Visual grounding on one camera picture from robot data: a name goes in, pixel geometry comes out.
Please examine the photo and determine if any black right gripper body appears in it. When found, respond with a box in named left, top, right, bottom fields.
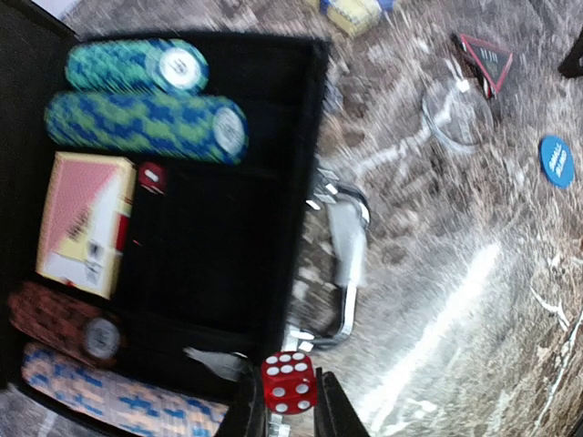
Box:
left=558, top=36, right=583, bottom=78

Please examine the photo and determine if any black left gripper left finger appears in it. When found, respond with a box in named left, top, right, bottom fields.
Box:
left=218, top=369, right=267, bottom=437

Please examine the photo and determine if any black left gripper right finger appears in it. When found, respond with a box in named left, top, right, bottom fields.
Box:
left=313, top=368, right=369, bottom=437

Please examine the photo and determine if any red die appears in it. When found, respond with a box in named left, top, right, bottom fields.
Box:
left=261, top=351, right=317, bottom=415
left=138, top=162, right=167, bottom=194

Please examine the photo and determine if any small metal case key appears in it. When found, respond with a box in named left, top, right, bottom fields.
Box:
left=183, top=347, right=250, bottom=381

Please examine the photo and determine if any black red all-in triangle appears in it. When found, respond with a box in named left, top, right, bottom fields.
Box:
left=452, top=33, right=514, bottom=99

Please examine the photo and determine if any blue small blind button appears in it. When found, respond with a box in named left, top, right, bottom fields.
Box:
left=539, top=135, right=575, bottom=189

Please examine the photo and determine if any clear dealer button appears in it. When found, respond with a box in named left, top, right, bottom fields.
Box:
left=422, top=77, right=494, bottom=155

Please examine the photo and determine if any orange black chip stack case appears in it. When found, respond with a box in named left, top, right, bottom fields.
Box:
left=7, top=281, right=126, bottom=368

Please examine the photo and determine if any black poker case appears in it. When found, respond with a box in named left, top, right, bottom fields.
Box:
left=0, top=0, right=370, bottom=437

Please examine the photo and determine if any blue gold card box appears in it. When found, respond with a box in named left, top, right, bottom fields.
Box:
left=311, top=0, right=395, bottom=37

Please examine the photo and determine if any red die in case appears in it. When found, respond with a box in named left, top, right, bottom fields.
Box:
left=138, top=162, right=167, bottom=194

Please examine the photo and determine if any red playing card deck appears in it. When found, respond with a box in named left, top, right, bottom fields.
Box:
left=36, top=151, right=136, bottom=300

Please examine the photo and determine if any green blue chip stack front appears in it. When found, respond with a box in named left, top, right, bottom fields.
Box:
left=44, top=92, right=249, bottom=165

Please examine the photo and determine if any green blue chip stack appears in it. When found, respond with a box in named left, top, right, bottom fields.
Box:
left=44, top=92, right=249, bottom=165
left=65, top=38, right=210, bottom=96

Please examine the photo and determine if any green blue chip stack rear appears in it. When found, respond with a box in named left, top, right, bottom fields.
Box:
left=65, top=38, right=210, bottom=96

